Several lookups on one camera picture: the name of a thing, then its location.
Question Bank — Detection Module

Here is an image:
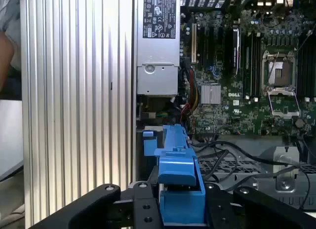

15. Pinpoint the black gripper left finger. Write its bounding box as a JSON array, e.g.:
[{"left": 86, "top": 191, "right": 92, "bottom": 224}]
[{"left": 29, "top": 181, "right": 165, "bottom": 229}]

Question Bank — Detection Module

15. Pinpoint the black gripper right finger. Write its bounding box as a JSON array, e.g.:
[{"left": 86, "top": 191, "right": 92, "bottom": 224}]
[{"left": 204, "top": 182, "right": 316, "bottom": 229}]

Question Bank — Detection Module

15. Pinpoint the black disk wire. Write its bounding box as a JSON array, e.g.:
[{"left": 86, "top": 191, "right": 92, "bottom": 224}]
[
  {"left": 191, "top": 140, "right": 316, "bottom": 170},
  {"left": 197, "top": 149, "right": 239, "bottom": 183}
]

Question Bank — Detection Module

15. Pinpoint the hard disk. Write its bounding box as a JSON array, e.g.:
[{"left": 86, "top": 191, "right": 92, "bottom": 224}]
[{"left": 154, "top": 124, "right": 207, "bottom": 227}]

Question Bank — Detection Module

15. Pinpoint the grey metal disk bay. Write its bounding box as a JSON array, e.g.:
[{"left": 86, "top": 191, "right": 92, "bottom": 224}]
[{"left": 197, "top": 137, "right": 316, "bottom": 210}]

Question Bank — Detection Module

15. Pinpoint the black RAM slot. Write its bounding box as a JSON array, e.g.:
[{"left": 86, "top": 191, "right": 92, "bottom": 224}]
[
  {"left": 307, "top": 34, "right": 316, "bottom": 101},
  {"left": 297, "top": 34, "right": 307, "bottom": 101},
  {"left": 243, "top": 33, "right": 252, "bottom": 99},
  {"left": 251, "top": 33, "right": 261, "bottom": 101}
]

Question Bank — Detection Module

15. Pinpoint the black expansion slot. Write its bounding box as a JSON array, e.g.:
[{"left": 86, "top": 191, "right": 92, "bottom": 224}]
[
  {"left": 208, "top": 24, "right": 215, "bottom": 67},
  {"left": 198, "top": 24, "right": 207, "bottom": 67}
]

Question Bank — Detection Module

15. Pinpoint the white expansion slot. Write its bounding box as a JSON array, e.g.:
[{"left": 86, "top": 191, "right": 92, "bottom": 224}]
[{"left": 191, "top": 23, "right": 198, "bottom": 64}]

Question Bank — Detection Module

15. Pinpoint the blue plastic bay latch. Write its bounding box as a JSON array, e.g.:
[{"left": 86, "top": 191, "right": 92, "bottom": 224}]
[{"left": 142, "top": 130, "right": 158, "bottom": 157}]

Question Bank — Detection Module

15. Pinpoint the green motherboard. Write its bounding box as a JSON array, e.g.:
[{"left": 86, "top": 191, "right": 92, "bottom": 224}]
[{"left": 180, "top": 6, "right": 316, "bottom": 138}]

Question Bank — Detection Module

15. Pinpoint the metal socket cover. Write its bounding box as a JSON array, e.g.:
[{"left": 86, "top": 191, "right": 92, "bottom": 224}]
[{"left": 268, "top": 87, "right": 301, "bottom": 118}]

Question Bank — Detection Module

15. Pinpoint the silver chipset heatsink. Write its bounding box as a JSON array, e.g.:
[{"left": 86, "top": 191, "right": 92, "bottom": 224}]
[{"left": 201, "top": 85, "right": 222, "bottom": 105}]

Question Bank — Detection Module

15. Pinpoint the grey power supply unit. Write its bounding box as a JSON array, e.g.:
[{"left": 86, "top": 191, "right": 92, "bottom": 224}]
[{"left": 136, "top": 0, "right": 180, "bottom": 95}]

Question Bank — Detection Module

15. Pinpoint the CPU socket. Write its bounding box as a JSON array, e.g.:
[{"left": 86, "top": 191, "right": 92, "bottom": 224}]
[{"left": 261, "top": 50, "right": 297, "bottom": 88}]

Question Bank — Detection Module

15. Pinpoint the thin metal locking lever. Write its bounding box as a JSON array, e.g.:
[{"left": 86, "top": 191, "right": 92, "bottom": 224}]
[
  {"left": 268, "top": 52, "right": 280, "bottom": 78},
  {"left": 297, "top": 28, "right": 316, "bottom": 51}
]

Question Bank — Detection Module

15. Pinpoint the red yellow wire bundle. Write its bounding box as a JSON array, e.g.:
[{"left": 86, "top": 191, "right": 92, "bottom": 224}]
[{"left": 180, "top": 68, "right": 198, "bottom": 138}]

